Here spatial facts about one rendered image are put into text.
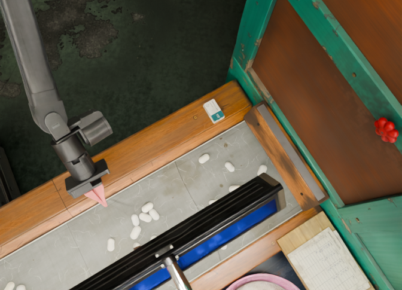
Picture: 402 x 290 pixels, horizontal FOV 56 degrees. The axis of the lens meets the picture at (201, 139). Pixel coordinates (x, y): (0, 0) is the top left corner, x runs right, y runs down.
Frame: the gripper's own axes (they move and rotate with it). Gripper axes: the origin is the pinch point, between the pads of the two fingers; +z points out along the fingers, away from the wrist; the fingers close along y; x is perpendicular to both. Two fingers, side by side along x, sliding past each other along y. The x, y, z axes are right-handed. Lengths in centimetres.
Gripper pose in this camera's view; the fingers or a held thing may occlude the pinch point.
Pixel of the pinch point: (104, 203)
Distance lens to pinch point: 96.2
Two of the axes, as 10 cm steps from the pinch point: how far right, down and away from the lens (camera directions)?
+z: 3.5, 8.1, 4.7
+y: 8.6, -4.8, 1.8
